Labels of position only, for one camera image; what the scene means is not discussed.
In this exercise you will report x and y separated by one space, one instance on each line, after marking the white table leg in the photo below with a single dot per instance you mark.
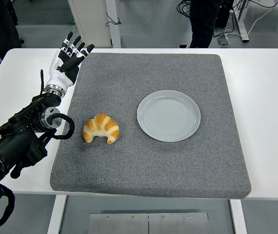
238 217
56 214

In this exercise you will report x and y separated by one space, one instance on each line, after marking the golden croissant bread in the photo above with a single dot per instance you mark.
100 124

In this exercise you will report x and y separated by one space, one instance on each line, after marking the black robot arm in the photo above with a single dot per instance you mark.
14 143

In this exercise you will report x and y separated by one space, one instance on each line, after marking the grey metal plate with screws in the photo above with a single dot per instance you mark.
148 223

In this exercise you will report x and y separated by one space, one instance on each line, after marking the grey round plate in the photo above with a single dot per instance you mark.
168 117

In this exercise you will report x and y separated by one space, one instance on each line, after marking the grey felt mat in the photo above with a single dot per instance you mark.
153 165

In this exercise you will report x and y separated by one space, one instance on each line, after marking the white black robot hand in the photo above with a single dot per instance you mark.
58 76

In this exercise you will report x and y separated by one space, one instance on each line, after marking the black computer box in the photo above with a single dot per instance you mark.
224 14

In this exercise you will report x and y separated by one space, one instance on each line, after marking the white desk leg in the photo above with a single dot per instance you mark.
242 24

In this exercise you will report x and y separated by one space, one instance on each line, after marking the white post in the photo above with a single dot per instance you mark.
114 34

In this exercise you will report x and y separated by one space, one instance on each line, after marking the office chair base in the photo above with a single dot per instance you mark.
21 41

